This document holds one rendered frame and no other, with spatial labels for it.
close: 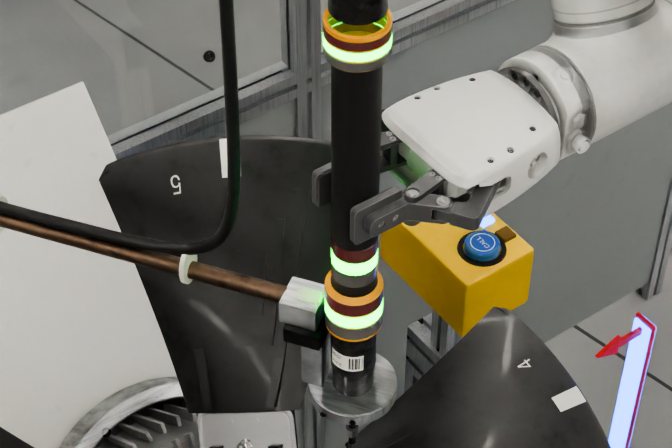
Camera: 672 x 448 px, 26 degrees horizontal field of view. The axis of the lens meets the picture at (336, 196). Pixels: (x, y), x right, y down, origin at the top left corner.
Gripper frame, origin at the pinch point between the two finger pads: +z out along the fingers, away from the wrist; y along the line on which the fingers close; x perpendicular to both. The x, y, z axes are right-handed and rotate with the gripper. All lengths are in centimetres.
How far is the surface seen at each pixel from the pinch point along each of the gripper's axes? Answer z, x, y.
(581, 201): -103, -112, 70
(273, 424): 4.5, -27.3, 4.8
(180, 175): 2.5, -12.6, 21.1
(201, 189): 1.6, -13.4, 19.4
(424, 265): -31, -50, 29
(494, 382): -18.7, -36.5, 2.9
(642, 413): -106, -154, 48
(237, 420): 6.4, -28.2, 7.4
